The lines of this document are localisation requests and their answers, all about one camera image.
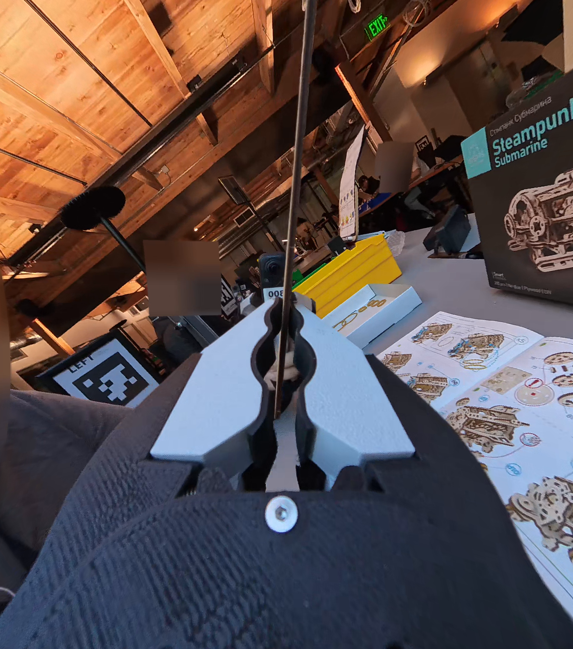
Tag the black tabletop device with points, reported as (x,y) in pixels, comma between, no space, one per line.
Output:
(451,230)

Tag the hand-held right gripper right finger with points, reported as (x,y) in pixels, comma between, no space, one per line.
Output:
(352,405)

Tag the black round lamp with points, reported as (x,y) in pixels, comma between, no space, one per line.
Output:
(91,207)

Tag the green exit sign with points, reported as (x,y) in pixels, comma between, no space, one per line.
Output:
(377,26)

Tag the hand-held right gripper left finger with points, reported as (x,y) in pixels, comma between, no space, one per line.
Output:
(200,405)

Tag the open instruction booklet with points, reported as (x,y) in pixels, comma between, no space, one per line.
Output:
(520,456)

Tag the hanging black monitor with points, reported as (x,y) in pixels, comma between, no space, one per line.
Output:
(234,190)

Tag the yellow plastic bin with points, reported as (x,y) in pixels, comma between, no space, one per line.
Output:
(352,268)

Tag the person's left forearm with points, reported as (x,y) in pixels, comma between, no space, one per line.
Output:
(63,456)

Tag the dark model kit box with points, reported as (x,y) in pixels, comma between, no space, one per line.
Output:
(570,152)

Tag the white cardboard tray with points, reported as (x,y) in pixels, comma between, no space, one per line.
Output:
(393,299)

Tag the white instruction sheet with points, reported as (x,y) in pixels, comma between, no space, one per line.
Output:
(351,177)

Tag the plywood model parts sheet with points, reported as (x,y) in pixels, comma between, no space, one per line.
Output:
(296,177)

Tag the black framed marker board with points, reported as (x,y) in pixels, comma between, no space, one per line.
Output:
(109,378)

